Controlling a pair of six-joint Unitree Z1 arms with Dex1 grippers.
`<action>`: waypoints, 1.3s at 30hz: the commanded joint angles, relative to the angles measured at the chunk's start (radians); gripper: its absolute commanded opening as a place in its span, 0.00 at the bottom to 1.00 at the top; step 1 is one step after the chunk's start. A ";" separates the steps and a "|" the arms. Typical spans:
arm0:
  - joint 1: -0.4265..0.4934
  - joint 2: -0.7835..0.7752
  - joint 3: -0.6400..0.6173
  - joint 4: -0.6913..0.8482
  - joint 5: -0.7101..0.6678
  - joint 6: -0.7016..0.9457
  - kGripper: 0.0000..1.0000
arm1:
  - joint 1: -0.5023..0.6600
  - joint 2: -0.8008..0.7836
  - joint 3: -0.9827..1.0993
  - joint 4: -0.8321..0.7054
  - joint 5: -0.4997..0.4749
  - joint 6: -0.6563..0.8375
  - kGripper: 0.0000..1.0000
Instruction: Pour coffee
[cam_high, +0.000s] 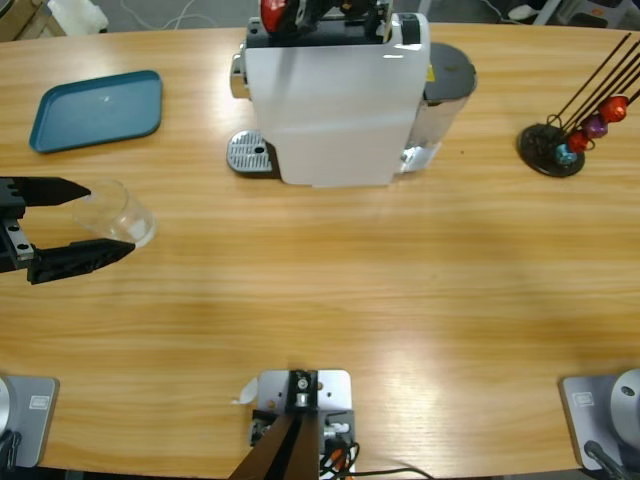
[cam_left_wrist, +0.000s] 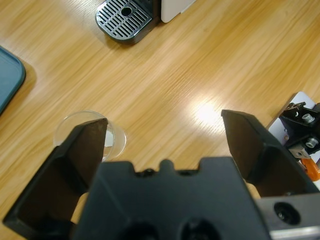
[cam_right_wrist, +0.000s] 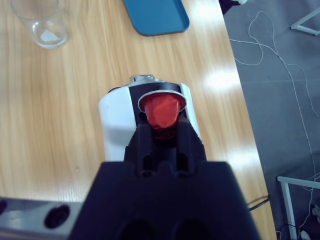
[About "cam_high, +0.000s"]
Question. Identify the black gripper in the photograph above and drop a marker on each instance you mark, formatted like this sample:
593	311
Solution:
10	240
350	6

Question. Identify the clear drinking glass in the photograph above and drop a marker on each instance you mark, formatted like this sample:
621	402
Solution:
120	215

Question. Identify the white capsule coffee machine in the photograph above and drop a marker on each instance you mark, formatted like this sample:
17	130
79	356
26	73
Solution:
330	115

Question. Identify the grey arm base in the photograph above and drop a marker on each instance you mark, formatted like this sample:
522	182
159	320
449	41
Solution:
595	415
30	420

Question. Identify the teal coffee capsule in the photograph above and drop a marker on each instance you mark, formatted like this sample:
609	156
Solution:
566	155

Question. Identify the purple coffee capsule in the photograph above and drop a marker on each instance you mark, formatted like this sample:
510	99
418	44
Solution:
595	126

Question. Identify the teal plastic tray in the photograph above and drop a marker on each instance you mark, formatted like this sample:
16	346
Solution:
97	110

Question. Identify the clear water tank grey lid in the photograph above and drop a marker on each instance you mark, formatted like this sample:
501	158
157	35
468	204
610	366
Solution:
450	70

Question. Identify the brown cardboard box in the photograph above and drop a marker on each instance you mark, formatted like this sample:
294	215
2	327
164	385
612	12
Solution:
17	17

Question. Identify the white foam block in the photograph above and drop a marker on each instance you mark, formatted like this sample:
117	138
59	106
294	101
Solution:
80	12

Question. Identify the white power adapter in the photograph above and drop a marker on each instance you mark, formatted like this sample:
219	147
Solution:
522	10

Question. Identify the white tape tag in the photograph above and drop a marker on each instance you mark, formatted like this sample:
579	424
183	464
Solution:
245	392

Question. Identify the black capsule holder with rods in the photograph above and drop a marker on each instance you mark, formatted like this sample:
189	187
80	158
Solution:
545	150

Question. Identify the grey plastic stool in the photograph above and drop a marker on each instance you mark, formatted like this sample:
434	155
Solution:
585	12

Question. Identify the dark camera post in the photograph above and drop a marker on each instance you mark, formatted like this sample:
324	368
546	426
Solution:
280	450

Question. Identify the white camera mounting plate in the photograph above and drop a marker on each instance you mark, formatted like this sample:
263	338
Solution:
332	390

